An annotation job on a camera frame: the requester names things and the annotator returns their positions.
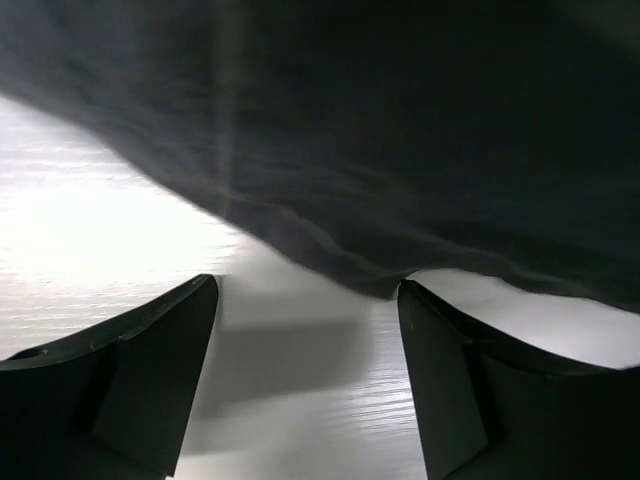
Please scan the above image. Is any dark grey checked pillowcase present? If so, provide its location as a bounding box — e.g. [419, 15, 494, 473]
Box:
[1, 1, 639, 312]

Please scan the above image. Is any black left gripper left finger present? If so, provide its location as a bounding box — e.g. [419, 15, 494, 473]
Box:
[1, 275, 219, 480]

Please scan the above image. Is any white pillow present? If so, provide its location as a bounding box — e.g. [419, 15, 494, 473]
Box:
[211, 234, 639, 369]

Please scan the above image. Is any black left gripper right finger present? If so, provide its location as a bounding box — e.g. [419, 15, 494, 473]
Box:
[397, 281, 639, 479]

